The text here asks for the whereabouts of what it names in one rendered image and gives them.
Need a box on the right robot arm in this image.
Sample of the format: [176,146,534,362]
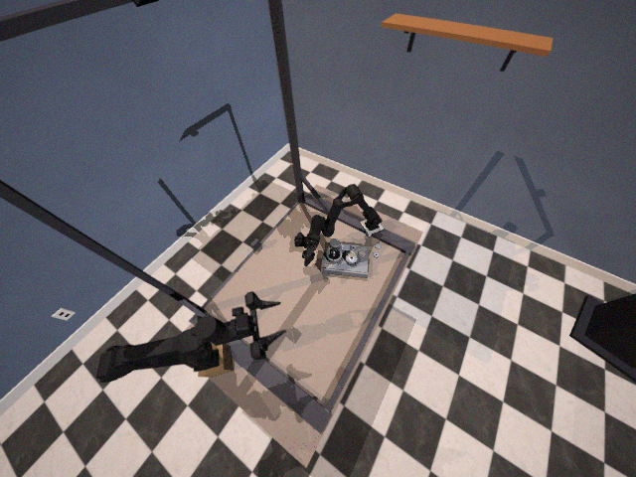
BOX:
[96,307,250,383]

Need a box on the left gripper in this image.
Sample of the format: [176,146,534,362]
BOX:
[302,233,320,266]

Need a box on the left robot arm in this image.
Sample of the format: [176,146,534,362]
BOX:
[294,184,383,248]

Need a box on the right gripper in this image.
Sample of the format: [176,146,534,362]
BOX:
[228,291,286,360]

